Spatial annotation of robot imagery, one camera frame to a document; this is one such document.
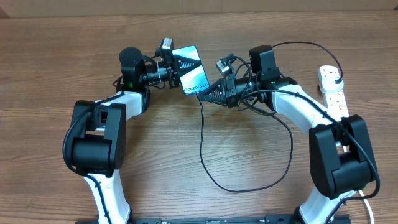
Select Samsung Galaxy smartphone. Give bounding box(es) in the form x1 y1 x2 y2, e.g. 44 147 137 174
172 45 210 95

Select black USB charging cable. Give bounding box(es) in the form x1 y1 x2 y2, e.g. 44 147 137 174
196 41 344 193

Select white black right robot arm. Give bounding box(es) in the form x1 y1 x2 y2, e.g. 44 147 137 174
197 45 381 223

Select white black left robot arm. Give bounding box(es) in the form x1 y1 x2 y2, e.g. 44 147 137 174
62 45 203 223

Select white charger plug adapter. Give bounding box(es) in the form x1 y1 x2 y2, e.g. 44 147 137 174
320 77 344 94

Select white power strip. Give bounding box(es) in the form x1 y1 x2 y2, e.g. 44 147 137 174
318 65 349 117

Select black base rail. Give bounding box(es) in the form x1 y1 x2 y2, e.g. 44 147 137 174
74 213 352 224

